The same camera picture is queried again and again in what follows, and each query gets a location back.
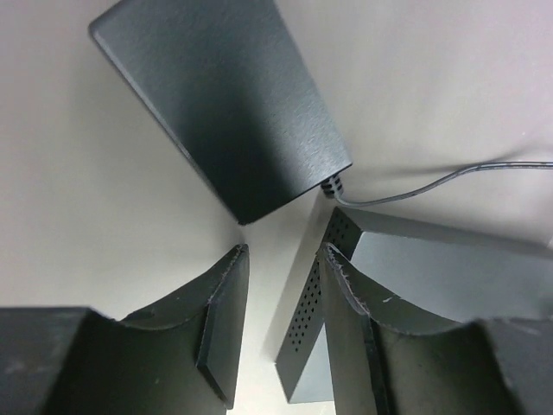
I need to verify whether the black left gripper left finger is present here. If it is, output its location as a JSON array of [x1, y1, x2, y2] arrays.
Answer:
[[1, 245, 250, 414]]

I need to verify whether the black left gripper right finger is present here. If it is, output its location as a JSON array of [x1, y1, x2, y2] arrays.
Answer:
[[317, 243, 552, 414]]

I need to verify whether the dark grey network switch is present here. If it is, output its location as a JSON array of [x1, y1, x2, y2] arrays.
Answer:
[[276, 207, 552, 404]]

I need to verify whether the thin black power cable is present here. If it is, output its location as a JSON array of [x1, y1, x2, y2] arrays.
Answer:
[[334, 160, 553, 207]]

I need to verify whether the black power adapter brick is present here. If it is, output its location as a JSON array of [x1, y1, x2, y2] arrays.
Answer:
[[89, 0, 352, 225]]

